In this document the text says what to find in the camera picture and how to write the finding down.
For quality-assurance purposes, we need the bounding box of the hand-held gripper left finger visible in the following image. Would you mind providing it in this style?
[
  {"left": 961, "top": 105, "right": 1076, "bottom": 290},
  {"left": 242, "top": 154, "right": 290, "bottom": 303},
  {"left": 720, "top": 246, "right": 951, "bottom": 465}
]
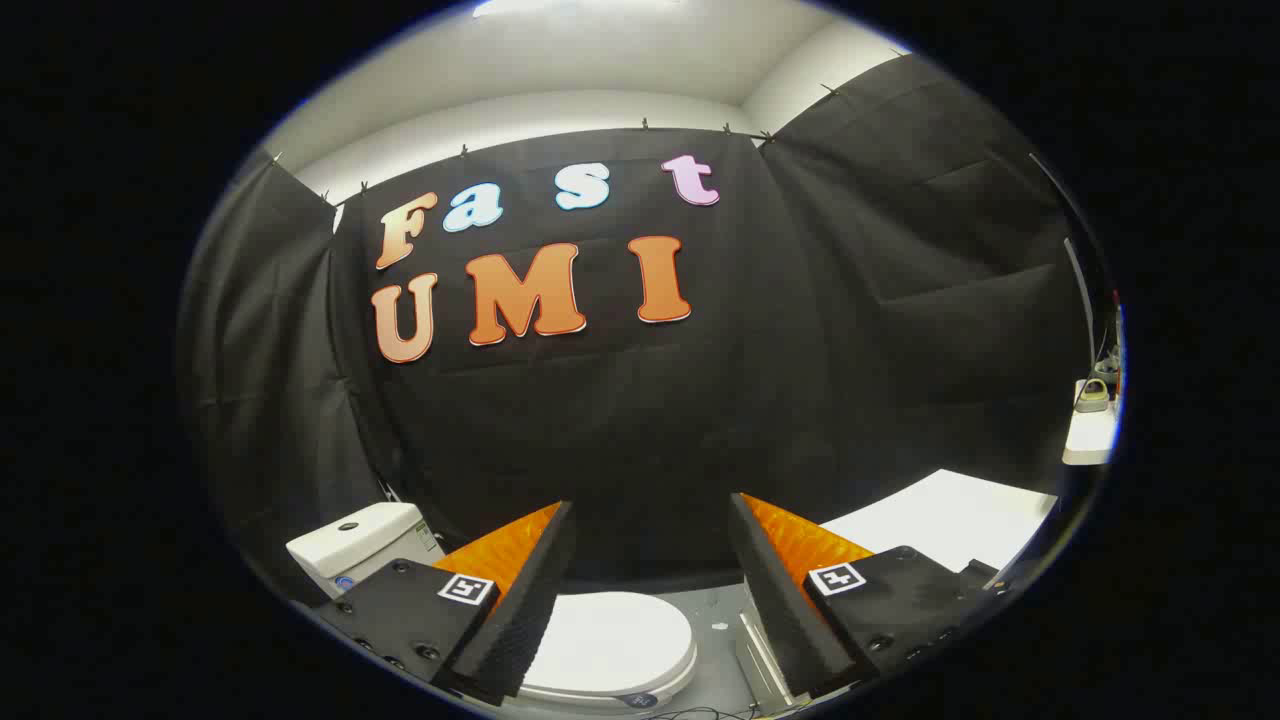
[{"left": 315, "top": 501, "right": 578, "bottom": 707}]

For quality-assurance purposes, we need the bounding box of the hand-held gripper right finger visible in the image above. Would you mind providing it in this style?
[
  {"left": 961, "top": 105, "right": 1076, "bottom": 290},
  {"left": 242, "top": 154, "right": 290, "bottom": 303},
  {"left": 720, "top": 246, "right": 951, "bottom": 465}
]
[{"left": 728, "top": 492, "right": 1004, "bottom": 701}]

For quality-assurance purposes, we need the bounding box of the white toilet lid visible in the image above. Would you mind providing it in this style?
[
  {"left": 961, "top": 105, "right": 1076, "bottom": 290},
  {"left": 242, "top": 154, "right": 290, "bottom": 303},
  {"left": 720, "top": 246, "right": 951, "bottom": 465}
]
[{"left": 520, "top": 592, "right": 698, "bottom": 701}]

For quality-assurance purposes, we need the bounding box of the white toilet body with tank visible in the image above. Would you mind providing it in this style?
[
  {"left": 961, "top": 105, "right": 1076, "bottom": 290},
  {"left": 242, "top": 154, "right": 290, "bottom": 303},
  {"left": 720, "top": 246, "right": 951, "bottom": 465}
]
[{"left": 286, "top": 503, "right": 698, "bottom": 713}]

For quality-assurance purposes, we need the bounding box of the white drawer cabinet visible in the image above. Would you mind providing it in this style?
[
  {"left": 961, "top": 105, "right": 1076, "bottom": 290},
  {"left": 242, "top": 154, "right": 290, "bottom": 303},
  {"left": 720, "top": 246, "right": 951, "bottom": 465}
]
[{"left": 735, "top": 469, "right": 1059, "bottom": 716}]

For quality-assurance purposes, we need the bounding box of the black backdrop cloth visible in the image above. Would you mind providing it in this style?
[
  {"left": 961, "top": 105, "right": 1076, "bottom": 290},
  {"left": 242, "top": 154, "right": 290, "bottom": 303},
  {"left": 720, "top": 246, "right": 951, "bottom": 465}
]
[{"left": 178, "top": 52, "right": 1096, "bottom": 601}]

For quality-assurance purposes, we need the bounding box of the small white side table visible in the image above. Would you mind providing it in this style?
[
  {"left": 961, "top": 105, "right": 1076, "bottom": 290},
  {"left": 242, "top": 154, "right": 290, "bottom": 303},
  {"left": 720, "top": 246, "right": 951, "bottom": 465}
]
[{"left": 1062, "top": 380, "right": 1119, "bottom": 466}]

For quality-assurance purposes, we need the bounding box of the thin grey upright panel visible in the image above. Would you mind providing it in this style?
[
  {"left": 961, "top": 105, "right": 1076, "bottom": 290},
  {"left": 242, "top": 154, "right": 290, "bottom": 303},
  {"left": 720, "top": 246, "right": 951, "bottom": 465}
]
[{"left": 1063, "top": 238, "right": 1098, "bottom": 383}]

